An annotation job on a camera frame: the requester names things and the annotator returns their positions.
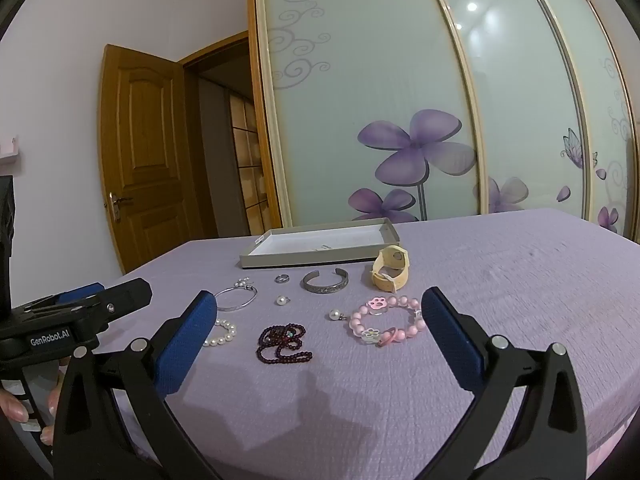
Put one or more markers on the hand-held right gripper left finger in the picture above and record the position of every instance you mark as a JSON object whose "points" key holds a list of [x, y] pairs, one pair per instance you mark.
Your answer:
{"points": [[185, 340]]}

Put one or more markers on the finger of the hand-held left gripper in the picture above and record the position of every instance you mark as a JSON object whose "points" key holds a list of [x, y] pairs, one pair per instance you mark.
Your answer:
{"points": [[82, 291], [127, 295]]}

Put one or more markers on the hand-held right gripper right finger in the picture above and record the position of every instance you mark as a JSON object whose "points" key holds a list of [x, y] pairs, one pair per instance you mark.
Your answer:
{"points": [[452, 340]]}

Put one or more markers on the thin silver bangle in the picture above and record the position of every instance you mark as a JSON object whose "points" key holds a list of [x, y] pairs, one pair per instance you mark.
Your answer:
{"points": [[234, 309]]}

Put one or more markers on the yellow wrist watch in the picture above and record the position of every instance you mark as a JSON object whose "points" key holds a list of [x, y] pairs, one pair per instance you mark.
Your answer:
{"points": [[395, 260]]}

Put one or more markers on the small pearl earring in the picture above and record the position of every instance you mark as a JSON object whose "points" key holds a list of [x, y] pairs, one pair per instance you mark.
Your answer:
{"points": [[281, 301]]}

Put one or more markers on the pearl pendant silver cap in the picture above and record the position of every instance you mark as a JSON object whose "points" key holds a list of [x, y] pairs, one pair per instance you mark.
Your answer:
{"points": [[334, 315]]}

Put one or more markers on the grey cardboard box lid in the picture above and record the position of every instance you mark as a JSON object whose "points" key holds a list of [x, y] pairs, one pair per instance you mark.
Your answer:
{"points": [[310, 245]]}

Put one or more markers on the person's left hand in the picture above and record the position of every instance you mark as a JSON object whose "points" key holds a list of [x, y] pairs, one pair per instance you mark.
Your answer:
{"points": [[12, 407]]}

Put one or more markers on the brown wooden door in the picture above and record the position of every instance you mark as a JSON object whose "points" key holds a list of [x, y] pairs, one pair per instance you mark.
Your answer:
{"points": [[150, 135]]}

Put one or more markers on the wooden lattice screen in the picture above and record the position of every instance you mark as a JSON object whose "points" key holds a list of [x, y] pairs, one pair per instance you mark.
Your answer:
{"points": [[247, 160]]}

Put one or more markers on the wardrobe door butterfly print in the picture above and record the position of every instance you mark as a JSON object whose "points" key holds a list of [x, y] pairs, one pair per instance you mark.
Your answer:
{"points": [[525, 110]]}

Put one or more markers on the wardrobe door large purple flower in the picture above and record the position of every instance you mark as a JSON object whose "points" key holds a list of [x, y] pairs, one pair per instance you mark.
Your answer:
{"points": [[350, 60]]}

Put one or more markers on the pink wall shelf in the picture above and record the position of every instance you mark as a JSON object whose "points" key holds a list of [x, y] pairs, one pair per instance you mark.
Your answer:
{"points": [[9, 149]]}

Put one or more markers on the wooden door frame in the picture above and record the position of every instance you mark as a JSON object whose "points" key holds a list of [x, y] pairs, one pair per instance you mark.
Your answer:
{"points": [[220, 42]]}

